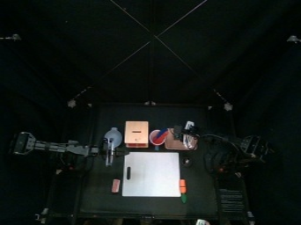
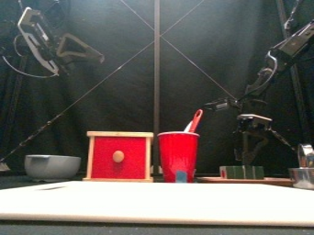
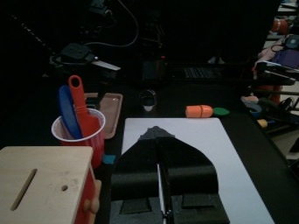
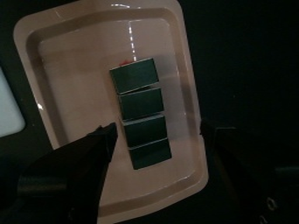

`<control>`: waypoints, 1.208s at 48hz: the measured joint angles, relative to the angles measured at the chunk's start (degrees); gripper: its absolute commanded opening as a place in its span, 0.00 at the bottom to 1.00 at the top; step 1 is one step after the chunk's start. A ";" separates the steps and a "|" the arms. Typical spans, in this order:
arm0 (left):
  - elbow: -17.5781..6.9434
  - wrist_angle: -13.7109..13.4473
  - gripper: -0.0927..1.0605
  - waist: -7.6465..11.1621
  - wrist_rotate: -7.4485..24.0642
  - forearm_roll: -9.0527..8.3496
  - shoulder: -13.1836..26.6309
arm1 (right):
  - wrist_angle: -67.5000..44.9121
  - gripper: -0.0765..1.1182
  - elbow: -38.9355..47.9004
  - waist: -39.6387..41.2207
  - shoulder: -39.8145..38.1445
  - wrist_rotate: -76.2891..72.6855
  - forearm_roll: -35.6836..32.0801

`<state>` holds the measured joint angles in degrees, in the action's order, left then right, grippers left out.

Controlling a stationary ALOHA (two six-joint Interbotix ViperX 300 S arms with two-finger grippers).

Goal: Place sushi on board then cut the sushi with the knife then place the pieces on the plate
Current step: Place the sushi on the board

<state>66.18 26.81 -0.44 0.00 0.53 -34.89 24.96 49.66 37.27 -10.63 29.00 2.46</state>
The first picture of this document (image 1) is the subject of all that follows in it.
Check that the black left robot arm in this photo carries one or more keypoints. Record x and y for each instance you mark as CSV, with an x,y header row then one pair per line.
x,y
52,145

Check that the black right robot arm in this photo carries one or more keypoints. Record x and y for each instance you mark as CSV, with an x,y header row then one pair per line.
x,y
251,145

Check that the brown wooden plate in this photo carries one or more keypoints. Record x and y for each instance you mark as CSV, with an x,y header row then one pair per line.
x,y
175,145

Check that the white cutting board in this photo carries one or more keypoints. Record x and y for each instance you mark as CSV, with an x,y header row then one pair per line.
x,y
157,175

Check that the blue and white utensil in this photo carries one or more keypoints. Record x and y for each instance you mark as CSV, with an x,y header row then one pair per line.
x,y
163,132

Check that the red plastic cup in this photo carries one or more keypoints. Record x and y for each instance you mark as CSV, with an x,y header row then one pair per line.
x,y
157,142

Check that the grey bowl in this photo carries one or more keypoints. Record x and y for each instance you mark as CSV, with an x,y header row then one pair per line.
x,y
115,133

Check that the wooden box with red drawer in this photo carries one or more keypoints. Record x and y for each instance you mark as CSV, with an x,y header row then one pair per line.
x,y
137,130

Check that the small metal cup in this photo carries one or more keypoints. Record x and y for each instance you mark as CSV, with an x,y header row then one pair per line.
x,y
187,162

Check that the pink toy food piece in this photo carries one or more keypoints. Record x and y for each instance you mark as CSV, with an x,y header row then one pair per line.
x,y
116,186

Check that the orange toy carrot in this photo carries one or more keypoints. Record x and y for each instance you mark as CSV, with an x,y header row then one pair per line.
x,y
183,186

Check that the small white object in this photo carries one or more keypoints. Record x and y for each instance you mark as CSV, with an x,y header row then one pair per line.
x,y
201,222

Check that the metal frame clamp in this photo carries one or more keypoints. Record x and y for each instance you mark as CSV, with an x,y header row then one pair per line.
x,y
72,103
14,37
228,106
294,38
149,103

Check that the metal frame bracket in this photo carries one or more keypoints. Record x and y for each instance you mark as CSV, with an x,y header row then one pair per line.
x,y
42,215

